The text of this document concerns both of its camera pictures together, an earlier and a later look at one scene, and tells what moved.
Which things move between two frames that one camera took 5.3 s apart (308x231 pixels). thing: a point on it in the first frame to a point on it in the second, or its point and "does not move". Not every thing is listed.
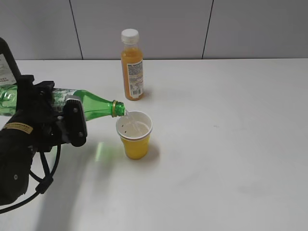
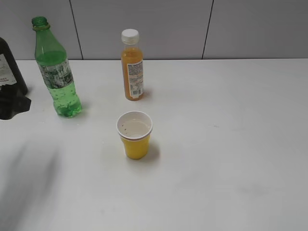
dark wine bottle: [9, 71] does not move
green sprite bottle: [96, 107] to [53, 60]
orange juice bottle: [132, 66] does not move
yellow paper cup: [134, 128] does not move
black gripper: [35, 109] to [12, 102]
